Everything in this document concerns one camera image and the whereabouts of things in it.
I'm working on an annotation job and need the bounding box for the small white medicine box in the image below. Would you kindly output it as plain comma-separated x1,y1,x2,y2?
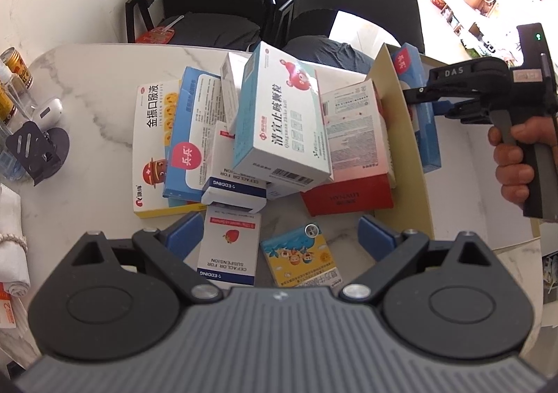
219,52,251,136

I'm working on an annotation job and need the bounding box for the small white device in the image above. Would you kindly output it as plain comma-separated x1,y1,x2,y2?
32,98,64,124

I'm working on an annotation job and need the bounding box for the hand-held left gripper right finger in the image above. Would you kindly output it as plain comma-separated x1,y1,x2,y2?
339,214,498,305

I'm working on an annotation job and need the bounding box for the blue red-label medicine box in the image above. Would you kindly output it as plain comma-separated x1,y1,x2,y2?
389,43,442,174

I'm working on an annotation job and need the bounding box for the white pink red medicine box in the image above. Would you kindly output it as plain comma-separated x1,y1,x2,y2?
300,79,395,217

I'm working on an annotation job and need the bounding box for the large white bear medicine box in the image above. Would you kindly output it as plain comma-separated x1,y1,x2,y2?
232,41,335,190

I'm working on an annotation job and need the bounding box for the white strawberry medicine box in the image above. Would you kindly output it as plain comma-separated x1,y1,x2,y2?
197,205,263,288

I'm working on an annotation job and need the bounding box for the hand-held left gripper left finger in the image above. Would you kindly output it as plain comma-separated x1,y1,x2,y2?
70,210,224,305

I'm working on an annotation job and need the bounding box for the blue white medicine box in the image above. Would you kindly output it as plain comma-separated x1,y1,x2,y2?
162,66,225,204

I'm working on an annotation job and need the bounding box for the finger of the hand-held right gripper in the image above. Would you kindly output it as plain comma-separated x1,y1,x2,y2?
402,86,439,107
433,99,467,121

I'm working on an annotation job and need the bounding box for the cartoon beach medicine box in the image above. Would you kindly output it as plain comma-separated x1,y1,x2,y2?
260,224,343,288

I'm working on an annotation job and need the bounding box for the clear plastic bottle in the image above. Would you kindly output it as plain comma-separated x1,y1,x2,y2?
0,123,27,181

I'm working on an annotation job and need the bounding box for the white blue-band medicine box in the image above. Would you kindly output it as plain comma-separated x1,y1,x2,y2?
201,122,267,214

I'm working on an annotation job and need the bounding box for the red paper tag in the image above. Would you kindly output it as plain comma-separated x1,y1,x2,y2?
135,15,184,44

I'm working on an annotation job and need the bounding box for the orange packet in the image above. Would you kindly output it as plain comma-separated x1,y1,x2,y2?
0,282,19,329

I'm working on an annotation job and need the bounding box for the black metal stand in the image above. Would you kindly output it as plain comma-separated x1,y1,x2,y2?
6,120,70,187

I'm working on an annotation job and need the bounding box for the yellow medicine box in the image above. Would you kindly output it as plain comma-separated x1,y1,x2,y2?
132,80,208,219

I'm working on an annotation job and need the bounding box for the gold drink can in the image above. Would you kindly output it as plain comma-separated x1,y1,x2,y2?
0,85,18,126
0,48,34,91

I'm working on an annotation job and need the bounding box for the clear spray bottle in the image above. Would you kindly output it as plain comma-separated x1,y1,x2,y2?
0,58,38,117

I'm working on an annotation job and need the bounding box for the person's right hand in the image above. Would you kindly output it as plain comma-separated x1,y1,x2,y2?
487,118,545,204

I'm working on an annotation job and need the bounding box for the rolled white towel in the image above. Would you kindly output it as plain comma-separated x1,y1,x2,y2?
0,183,31,298

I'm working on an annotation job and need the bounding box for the tan cardboard box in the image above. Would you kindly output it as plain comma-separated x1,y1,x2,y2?
365,43,545,255

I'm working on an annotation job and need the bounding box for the white marble desktop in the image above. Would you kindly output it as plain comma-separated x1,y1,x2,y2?
0,43,548,376

